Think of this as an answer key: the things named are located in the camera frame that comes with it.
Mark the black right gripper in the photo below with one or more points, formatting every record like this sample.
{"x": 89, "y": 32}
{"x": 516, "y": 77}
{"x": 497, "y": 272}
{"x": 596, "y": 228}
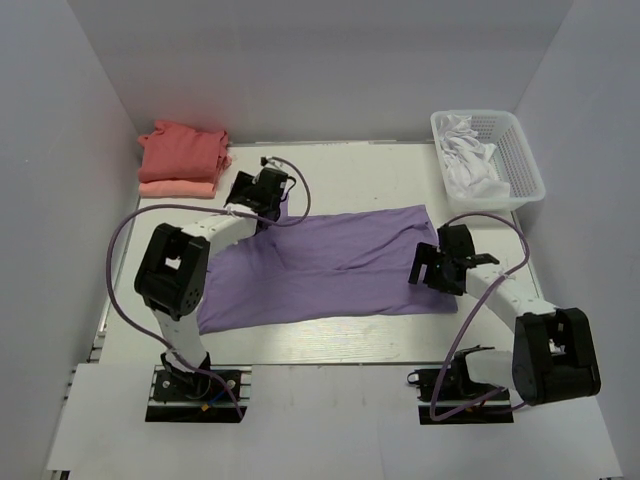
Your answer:
{"x": 426, "y": 266}

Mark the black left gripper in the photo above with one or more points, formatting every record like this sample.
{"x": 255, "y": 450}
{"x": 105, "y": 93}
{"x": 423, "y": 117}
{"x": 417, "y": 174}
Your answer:
{"x": 245, "y": 195}

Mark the purple t-shirt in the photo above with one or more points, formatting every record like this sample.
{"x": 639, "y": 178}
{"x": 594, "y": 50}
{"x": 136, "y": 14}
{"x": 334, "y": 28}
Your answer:
{"x": 343, "y": 265}

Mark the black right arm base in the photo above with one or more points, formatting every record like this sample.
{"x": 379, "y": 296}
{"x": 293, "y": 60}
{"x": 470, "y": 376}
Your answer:
{"x": 495, "y": 410}

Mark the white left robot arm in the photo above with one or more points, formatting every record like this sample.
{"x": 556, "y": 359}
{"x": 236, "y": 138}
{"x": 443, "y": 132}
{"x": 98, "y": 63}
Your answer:
{"x": 172, "y": 274}

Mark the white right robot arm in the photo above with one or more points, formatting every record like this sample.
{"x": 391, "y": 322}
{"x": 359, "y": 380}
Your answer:
{"x": 553, "y": 356}

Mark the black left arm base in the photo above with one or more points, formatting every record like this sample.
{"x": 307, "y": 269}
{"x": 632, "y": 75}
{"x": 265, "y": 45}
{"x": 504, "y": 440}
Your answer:
{"x": 172, "y": 400}

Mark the white crumpled t-shirt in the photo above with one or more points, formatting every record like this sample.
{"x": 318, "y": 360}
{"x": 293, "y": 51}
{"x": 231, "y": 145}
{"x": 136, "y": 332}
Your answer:
{"x": 469, "y": 172}

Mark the folded red t-shirt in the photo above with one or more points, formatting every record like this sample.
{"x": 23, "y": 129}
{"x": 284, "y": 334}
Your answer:
{"x": 177, "y": 152}

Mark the white plastic basket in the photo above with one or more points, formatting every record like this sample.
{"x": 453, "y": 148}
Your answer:
{"x": 513, "y": 161}

